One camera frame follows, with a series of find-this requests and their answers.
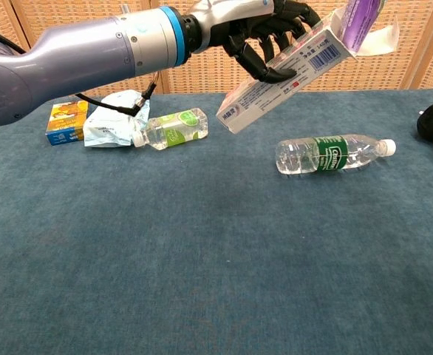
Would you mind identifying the small bottle light green label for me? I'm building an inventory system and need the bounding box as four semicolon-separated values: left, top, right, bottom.
132;107;209;151

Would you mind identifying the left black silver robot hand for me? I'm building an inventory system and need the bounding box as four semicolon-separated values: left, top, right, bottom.
190;0;321;84

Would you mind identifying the light blue wipes pack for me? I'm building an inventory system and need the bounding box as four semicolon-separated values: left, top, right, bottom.
82;89;151;149

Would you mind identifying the purple toothpaste tube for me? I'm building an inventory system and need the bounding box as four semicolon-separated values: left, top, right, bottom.
340;0;382;53

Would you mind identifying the floral pink long box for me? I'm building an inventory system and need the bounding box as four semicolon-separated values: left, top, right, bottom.
215;7;400;135

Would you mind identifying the teal felt table cover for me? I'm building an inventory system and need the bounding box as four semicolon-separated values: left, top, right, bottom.
0;87;433;355

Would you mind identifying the water bottle dark green label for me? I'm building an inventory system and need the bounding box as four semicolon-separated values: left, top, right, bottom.
274;133;398;177

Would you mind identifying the woven bamboo folding screen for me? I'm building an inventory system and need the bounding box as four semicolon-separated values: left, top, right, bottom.
0;0;433;97

